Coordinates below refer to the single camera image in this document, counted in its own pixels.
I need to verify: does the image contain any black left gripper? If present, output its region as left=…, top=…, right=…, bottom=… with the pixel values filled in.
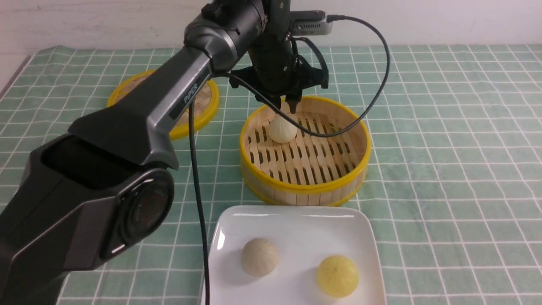
left=229, top=25, right=329, bottom=114

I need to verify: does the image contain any white steamed bun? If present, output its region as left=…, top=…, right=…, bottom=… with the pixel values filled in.
left=241, top=238, right=279, bottom=278
left=267, top=115, right=298, bottom=144

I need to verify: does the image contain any yellow steamed bun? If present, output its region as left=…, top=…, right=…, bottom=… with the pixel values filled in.
left=317, top=255, right=359, bottom=299

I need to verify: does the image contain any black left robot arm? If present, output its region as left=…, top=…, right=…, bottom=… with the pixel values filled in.
left=1, top=0, right=329, bottom=305

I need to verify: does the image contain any white square plate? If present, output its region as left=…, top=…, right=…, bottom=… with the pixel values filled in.
left=208, top=205, right=387, bottom=305

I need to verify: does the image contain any yellow-rimmed bamboo steamer basket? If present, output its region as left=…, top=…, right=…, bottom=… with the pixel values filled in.
left=239, top=106, right=372, bottom=206

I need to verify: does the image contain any yellow-rimmed bamboo steamer lid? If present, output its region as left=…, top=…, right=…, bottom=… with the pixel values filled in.
left=107, top=69, right=219, bottom=141

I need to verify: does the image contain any green checkered tablecloth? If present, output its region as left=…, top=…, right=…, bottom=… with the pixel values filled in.
left=0, top=45, right=542, bottom=305

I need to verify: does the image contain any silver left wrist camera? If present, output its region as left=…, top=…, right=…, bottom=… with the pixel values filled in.
left=290, top=10, right=332, bottom=36

